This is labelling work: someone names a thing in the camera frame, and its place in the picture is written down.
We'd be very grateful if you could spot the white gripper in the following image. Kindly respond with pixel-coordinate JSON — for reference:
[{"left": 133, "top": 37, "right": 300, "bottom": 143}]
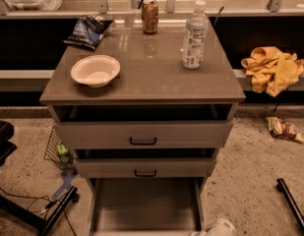
[{"left": 190, "top": 230, "right": 208, "bottom": 236}]

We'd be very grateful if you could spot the grey bottom drawer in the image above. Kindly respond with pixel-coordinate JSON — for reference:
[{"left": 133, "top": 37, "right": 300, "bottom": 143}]
[{"left": 89, "top": 178, "right": 204, "bottom": 236}]

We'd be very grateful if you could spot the grey drawer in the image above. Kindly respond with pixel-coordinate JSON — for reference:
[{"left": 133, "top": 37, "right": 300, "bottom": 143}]
[
  {"left": 89, "top": 178, "right": 204, "bottom": 236},
  {"left": 55, "top": 121, "right": 232, "bottom": 149},
  {"left": 75, "top": 158, "right": 215, "bottom": 178}
]

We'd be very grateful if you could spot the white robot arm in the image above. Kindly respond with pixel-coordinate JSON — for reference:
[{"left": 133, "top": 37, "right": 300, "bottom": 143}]
[{"left": 190, "top": 218, "right": 237, "bottom": 236}]

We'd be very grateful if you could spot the grey middle drawer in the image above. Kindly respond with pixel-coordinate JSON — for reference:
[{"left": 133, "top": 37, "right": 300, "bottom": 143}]
[{"left": 75, "top": 158, "right": 215, "bottom": 178}]

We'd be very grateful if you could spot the grey top drawer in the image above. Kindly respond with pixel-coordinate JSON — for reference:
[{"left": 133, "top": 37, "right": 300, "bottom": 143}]
[{"left": 55, "top": 121, "right": 232, "bottom": 149}]

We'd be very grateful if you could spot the grey drawer cabinet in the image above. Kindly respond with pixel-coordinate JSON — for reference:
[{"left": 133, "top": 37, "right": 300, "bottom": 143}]
[{"left": 39, "top": 13, "right": 247, "bottom": 199}]

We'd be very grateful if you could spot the black bar right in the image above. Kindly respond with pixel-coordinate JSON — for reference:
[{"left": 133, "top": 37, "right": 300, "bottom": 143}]
[{"left": 276, "top": 178, "right": 304, "bottom": 235}]

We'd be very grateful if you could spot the brown snack wrapper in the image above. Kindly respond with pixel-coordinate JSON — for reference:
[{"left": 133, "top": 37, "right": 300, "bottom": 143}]
[{"left": 267, "top": 117, "right": 304, "bottom": 144}]

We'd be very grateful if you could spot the green object in basket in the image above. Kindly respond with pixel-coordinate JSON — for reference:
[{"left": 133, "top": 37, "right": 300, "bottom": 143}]
[{"left": 57, "top": 143, "right": 69, "bottom": 163}]

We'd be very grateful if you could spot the black stand leg left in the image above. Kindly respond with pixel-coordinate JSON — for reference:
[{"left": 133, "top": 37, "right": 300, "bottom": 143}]
[{"left": 0, "top": 187, "right": 78, "bottom": 236}]

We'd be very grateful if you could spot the yellow cloth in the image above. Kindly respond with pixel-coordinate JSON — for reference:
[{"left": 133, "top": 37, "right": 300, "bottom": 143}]
[{"left": 241, "top": 46, "right": 304, "bottom": 97}]

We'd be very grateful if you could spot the white paper bowl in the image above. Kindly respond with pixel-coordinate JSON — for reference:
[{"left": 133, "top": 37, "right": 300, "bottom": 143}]
[{"left": 71, "top": 55, "right": 120, "bottom": 88}]

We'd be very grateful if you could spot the clear plastic water bottle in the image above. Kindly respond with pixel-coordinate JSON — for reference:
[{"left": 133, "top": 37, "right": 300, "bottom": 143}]
[{"left": 182, "top": 0, "right": 209, "bottom": 69}]

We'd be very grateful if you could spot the black chair base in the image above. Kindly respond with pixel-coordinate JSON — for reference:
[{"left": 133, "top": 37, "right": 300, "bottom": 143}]
[{"left": 0, "top": 120, "right": 17, "bottom": 166}]

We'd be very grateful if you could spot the orange soda can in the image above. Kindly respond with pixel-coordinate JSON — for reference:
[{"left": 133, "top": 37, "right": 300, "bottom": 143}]
[{"left": 142, "top": 0, "right": 158, "bottom": 34}]

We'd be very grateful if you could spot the blue chip bag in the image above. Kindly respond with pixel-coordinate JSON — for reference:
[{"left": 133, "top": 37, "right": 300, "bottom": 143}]
[{"left": 64, "top": 14, "right": 113, "bottom": 49}]

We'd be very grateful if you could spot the wire mesh basket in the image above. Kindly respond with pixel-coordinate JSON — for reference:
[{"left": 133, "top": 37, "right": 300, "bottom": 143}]
[{"left": 44, "top": 128, "right": 74, "bottom": 169}]

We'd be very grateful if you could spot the black floor cable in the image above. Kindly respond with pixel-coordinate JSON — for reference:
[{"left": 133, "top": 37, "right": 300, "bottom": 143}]
[{"left": 0, "top": 180, "right": 78, "bottom": 236}]

